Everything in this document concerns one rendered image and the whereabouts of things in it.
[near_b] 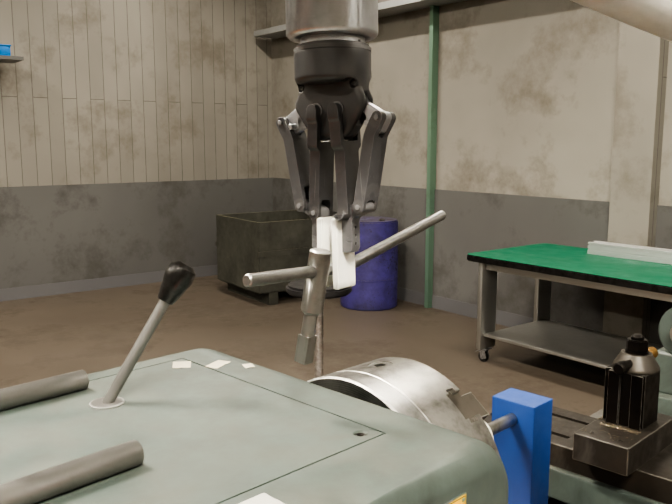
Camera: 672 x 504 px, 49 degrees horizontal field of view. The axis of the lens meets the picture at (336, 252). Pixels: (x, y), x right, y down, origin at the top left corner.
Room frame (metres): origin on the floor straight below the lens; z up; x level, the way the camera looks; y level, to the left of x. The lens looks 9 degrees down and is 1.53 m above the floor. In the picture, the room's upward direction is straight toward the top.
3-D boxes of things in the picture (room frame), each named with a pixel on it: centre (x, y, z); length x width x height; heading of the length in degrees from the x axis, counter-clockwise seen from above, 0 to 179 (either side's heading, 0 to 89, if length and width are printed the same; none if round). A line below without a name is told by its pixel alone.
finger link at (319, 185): (0.74, 0.01, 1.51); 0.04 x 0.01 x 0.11; 144
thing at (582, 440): (1.27, -0.53, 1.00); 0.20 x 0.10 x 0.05; 135
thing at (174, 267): (0.77, 0.17, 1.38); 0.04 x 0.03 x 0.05; 135
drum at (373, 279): (6.78, -0.31, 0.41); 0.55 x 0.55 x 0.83
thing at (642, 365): (1.29, -0.55, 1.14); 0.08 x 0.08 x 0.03
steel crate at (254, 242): (7.37, 0.52, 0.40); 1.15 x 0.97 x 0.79; 127
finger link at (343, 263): (0.72, -0.01, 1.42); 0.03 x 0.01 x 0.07; 144
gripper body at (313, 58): (0.73, 0.00, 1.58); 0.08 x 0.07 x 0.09; 54
